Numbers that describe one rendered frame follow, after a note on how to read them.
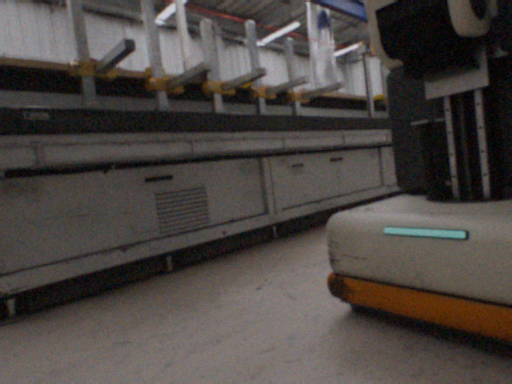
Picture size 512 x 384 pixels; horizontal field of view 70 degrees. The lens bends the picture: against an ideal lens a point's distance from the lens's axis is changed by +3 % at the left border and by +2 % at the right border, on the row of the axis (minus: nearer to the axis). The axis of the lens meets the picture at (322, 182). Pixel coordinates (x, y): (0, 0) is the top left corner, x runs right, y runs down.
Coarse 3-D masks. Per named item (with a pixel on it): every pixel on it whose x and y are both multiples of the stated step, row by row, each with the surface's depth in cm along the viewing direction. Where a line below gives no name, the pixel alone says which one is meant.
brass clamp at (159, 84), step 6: (150, 78) 139; (156, 78) 139; (162, 78) 141; (150, 84) 138; (156, 84) 139; (162, 84) 141; (150, 90) 139; (156, 90) 140; (162, 90) 141; (168, 90) 142; (174, 90) 144; (180, 90) 146
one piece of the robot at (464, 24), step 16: (368, 0) 80; (384, 0) 78; (448, 0) 69; (464, 0) 68; (480, 0) 73; (368, 16) 81; (464, 16) 69; (480, 16) 73; (496, 16) 78; (464, 32) 71; (480, 32) 75; (496, 32) 77; (384, 48) 82
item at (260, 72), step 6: (252, 72) 145; (258, 72) 143; (264, 72) 142; (240, 78) 151; (246, 78) 148; (252, 78) 146; (258, 78) 147; (222, 84) 161; (228, 84) 157; (234, 84) 154; (240, 84) 153; (228, 90) 162
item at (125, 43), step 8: (128, 40) 105; (112, 48) 111; (120, 48) 107; (128, 48) 105; (104, 56) 117; (112, 56) 112; (120, 56) 111; (96, 64) 122; (104, 64) 117; (112, 64) 117; (96, 72) 124; (104, 72) 124; (96, 80) 132
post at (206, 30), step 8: (200, 24) 159; (208, 24) 158; (208, 32) 158; (208, 40) 158; (208, 48) 157; (208, 56) 158; (208, 72) 159; (216, 72) 160; (208, 80) 160; (216, 80) 160; (216, 96) 159; (216, 104) 159
